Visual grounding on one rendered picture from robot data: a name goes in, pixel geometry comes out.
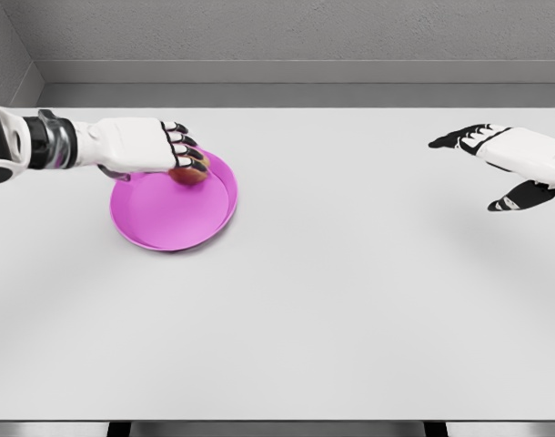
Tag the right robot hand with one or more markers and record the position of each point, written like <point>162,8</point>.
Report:
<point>518,150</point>

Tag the magenta plate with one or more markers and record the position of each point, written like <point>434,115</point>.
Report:
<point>177,214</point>

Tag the red apple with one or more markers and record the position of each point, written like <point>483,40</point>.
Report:
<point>186,175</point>

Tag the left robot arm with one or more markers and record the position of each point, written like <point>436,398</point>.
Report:
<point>41,141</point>

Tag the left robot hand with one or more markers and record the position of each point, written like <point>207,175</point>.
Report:
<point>132,145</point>

